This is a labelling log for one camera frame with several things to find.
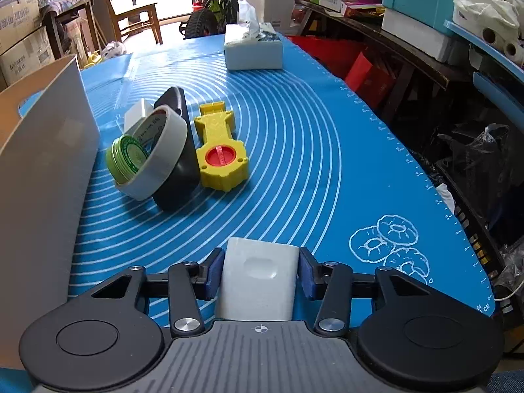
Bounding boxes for wooden chair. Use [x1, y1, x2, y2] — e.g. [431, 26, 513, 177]
[107, 2, 162, 46]

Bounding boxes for white tape roll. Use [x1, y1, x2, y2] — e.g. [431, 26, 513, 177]
[116, 106, 188, 201]

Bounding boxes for blue silicone baking mat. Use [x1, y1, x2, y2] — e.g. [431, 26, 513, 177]
[67, 33, 496, 324]

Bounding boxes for red gift bags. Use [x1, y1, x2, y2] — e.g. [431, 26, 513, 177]
[287, 35, 396, 109]

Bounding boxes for green bicycle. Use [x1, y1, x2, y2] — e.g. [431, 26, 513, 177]
[179, 0, 240, 39]

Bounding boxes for black oval case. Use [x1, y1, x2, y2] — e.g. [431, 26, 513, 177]
[153, 87, 201, 213]

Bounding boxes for dark wooden bench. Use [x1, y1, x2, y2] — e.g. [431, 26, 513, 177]
[295, 0, 476, 123]

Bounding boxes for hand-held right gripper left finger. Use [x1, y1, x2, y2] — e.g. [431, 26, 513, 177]
[80, 248, 225, 335]

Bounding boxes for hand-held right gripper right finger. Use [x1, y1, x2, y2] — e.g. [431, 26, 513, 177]
[299, 247, 445, 335]

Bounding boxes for white tissue box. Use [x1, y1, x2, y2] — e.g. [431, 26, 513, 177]
[224, 0, 284, 70]

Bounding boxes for white cloth bag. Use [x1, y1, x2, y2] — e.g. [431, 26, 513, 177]
[454, 0, 524, 42]

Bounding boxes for white plastic bag on floor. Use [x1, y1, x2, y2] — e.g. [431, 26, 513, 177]
[100, 41, 127, 60]

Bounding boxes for beige plastic storage bin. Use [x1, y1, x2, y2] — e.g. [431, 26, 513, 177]
[0, 54, 101, 373]

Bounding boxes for white rectangular block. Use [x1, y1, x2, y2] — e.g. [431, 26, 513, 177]
[215, 236, 299, 321]

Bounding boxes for black plastic crate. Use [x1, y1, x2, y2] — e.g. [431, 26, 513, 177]
[436, 159, 520, 353]

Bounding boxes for green round tin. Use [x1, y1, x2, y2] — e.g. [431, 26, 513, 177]
[106, 134, 150, 185]

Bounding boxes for large taped cardboard box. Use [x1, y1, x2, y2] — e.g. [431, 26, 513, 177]
[0, 27, 56, 86]

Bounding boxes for cluttered wooden side table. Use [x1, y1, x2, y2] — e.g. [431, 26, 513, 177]
[39, 0, 99, 62]

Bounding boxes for paper towel rolls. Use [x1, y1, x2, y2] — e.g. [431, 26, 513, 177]
[481, 27, 524, 64]

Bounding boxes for small white box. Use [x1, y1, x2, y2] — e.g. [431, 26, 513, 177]
[124, 98, 154, 135]

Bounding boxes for white foam box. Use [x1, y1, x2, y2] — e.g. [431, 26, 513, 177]
[381, 8, 467, 64]

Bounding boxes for yellow plastic tool red cap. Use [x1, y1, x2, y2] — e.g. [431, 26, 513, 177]
[193, 102, 250, 192]

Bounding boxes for light blue shelf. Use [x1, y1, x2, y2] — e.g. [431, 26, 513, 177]
[444, 20, 524, 103]

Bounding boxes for open printed cardboard box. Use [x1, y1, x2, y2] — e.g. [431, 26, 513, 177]
[0, 0, 42, 56]

